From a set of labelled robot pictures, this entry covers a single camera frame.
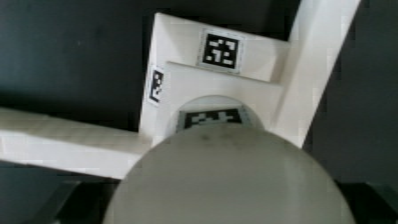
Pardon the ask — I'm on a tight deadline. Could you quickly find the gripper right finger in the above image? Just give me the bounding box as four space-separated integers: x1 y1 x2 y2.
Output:
337 182 398 224

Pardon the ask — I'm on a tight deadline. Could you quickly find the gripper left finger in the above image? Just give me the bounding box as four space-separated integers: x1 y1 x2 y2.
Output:
22 179 118 224

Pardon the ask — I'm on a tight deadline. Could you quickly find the white lamp bulb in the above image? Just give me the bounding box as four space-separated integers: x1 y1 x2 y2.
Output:
101 105 358 224

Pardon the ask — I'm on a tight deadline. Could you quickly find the white lamp base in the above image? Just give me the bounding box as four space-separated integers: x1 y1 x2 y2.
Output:
138 13 289 144

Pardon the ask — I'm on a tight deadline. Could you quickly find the white U-shaped fence frame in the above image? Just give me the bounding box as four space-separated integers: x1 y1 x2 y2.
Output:
0 0 360 178

